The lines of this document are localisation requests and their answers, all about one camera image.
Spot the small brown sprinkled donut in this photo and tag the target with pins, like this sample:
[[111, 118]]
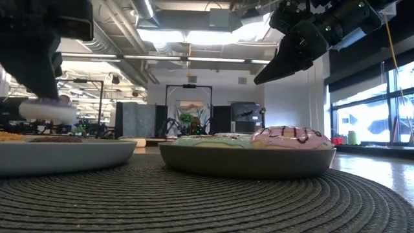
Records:
[[56, 139]]

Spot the window roller blind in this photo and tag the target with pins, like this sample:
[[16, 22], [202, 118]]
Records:
[[355, 89]]

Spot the red object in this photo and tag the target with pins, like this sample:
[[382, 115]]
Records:
[[337, 140]]

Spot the grey wall vent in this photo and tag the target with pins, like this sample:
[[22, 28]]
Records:
[[242, 80], [192, 79]]

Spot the light grey plate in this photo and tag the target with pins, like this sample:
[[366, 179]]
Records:
[[64, 158]]

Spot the large window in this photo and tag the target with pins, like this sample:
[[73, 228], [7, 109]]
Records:
[[362, 119]]

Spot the green plant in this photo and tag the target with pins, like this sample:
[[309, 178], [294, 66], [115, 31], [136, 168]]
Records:
[[187, 119]]

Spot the grey partition panel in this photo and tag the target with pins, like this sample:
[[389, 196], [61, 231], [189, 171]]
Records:
[[137, 118]]

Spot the black cabinet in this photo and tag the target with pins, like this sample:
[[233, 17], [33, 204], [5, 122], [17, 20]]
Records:
[[247, 113]]

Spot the long ceiling tube light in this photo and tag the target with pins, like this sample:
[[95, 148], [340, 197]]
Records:
[[216, 59]]

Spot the dark grey plate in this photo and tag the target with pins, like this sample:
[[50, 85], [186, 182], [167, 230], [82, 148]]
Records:
[[246, 161]]

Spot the round dark woven placemat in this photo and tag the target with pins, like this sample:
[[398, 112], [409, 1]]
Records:
[[194, 200]]

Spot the round silver ceiling pipe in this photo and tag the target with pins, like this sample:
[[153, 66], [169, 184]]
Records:
[[144, 8]]

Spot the green cylinder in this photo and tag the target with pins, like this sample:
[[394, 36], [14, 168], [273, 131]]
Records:
[[352, 137]]

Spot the large pink iced donut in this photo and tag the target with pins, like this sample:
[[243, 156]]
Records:
[[291, 137]]

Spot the black panel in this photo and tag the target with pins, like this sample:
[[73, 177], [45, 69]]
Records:
[[221, 119]]

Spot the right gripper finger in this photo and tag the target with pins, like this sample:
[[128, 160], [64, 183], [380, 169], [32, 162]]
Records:
[[291, 55]]

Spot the small purple iced donut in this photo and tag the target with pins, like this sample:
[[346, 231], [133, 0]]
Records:
[[48, 113]]

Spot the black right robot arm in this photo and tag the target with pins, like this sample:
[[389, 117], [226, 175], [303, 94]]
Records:
[[359, 16]]

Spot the black metal station frame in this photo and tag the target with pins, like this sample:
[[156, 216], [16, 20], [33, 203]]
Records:
[[101, 97], [189, 86]]

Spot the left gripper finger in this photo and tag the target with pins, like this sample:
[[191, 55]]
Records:
[[32, 68], [57, 64]]

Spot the large mint iced donut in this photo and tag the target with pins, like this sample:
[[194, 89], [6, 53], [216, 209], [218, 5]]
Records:
[[210, 141]]

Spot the black monitor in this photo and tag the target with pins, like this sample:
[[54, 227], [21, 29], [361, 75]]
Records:
[[8, 111]]

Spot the small orange donut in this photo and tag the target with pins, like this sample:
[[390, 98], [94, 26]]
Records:
[[9, 136]]

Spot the grey ceiling vent box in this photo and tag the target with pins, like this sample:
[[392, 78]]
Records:
[[221, 17]]

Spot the wall mural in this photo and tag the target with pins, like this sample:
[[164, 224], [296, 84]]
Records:
[[200, 110]]

